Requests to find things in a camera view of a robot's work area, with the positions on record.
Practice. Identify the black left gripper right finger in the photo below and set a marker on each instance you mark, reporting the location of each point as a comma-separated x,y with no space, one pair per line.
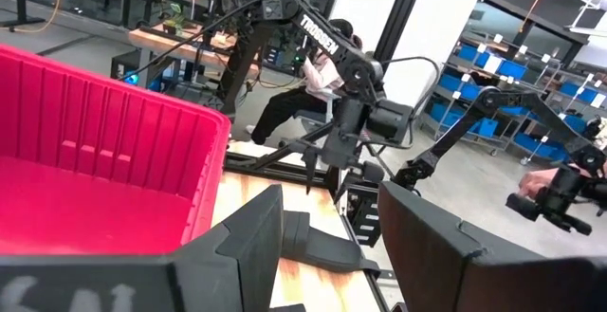
427,255

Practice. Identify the office chair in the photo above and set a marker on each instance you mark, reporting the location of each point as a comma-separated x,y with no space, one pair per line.
313,120

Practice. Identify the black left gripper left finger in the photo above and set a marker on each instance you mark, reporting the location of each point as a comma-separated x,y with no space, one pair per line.
246,255

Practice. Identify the black box white labels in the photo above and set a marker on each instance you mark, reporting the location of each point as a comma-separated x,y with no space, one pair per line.
362,217

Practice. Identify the blue storage bin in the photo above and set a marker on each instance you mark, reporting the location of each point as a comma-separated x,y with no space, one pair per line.
468,52
486,127
511,69
460,88
538,147

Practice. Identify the metal shelving rack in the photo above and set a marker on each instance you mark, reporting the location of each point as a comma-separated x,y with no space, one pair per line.
545,94

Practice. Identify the wooden work table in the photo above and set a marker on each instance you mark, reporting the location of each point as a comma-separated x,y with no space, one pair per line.
156,42

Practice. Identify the green potted plant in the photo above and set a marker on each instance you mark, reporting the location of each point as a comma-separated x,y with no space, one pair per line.
174,18

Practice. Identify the black vertical column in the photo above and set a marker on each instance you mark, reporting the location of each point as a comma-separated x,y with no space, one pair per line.
403,8

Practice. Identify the black foam slide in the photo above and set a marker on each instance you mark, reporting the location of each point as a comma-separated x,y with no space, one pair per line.
322,245

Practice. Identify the red plastic bin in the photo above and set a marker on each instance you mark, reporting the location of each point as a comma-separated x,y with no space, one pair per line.
95,127

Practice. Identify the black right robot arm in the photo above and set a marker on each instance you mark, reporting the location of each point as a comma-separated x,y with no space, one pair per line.
322,37

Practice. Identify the person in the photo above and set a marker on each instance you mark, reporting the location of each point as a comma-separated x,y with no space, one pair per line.
284,108

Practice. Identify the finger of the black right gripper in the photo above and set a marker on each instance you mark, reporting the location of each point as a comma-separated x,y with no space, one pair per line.
310,170
341,181

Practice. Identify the person's hand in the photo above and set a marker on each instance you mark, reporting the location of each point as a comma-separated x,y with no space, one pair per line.
536,181

